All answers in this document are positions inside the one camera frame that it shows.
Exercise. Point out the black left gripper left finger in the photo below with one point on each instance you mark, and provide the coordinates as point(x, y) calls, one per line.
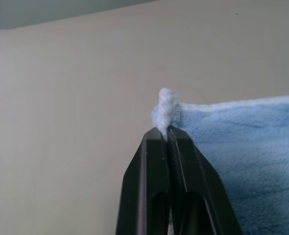
point(144, 186)

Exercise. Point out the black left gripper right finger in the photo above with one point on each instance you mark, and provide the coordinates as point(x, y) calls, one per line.
point(196, 191)

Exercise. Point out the light blue fluffy towel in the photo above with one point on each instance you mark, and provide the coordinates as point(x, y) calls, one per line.
point(247, 151)

